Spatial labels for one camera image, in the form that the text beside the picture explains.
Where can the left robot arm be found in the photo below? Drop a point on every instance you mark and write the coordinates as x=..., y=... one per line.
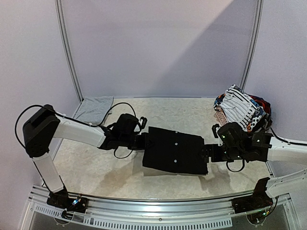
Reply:
x=47, y=124

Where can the left aluminium corner post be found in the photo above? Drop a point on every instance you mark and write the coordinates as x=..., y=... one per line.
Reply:
x=67, y=49

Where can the aluminium front rail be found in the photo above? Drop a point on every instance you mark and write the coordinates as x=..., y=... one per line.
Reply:
x=125, y=214

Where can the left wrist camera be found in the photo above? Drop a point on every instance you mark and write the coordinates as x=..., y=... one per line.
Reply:
x=128, y=125

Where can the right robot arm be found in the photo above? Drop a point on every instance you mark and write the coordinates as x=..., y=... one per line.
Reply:
x=264, y=147

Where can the black shirt with buttons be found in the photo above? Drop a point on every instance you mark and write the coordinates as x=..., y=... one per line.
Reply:
x=175, y=152

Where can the grey tank top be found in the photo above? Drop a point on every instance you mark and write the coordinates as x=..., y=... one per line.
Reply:
x=94, y=109

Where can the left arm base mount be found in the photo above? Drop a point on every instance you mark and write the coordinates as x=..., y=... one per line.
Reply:
x=63, y=201

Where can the colourful patterned garment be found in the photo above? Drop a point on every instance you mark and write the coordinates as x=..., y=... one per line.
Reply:
x=261, y=125

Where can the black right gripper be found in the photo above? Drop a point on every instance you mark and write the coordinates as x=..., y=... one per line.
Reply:
x=207, y=152

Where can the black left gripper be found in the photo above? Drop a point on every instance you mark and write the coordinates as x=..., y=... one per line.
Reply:
x=143, y=145

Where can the white striped garment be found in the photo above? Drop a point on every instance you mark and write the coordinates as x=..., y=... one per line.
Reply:
x=241, y=108

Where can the right aluminium corner post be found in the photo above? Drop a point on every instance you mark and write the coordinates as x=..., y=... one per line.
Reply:
x=253, y=42

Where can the pink perforated laundry basket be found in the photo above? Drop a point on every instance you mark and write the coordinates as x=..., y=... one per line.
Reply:
x=221, y=118

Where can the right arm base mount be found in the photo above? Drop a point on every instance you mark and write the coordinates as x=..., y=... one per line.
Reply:
x=253, y=202

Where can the aluminium corner post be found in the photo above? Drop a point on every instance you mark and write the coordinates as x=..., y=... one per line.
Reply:
x=67, y=49
x=253, y=42

